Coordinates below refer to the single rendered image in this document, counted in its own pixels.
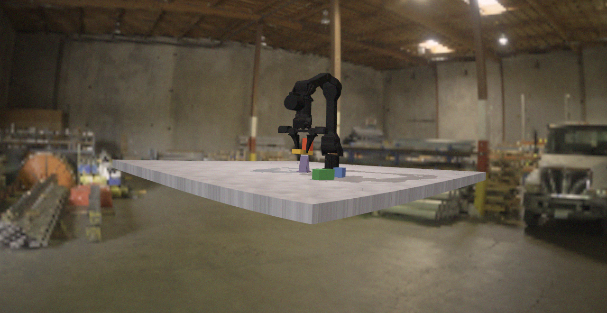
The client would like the blue cube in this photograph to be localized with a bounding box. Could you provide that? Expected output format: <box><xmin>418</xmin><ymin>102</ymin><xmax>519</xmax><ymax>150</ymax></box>
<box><xmin>333</xmin><ymin>167</ymin><xmax>346</xmax><ymax>178</ymax></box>

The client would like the green rectangular block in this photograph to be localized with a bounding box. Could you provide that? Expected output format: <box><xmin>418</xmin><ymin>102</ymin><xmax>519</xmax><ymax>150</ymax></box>
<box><xmin>312</xmin><ymin>169</ymin><xmax>335</xmax><ymax>180</ymax></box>

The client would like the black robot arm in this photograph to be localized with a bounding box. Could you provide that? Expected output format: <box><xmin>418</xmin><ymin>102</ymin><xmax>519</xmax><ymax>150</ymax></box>
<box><xmin>284</xmin><ymin>73</ymin><xmax>343</xmax><ymax>169</ymax></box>

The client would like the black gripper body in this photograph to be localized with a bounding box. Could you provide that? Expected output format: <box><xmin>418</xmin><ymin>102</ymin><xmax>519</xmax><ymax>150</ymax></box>
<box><xmin>278</xmin><ymin>111</ymin><xmax>328</xmax><ymax>135</ymax></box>

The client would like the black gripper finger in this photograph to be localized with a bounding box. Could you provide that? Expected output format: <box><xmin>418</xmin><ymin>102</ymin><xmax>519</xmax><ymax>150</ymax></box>
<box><xmin>288</xmin><ymin>134</ymin><xmax>300</xmax><ymax>149</ymax></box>
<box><xmin>306</xmin><ymin>135</ymin><xmax>318</xmax><ymax>153</ymax></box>

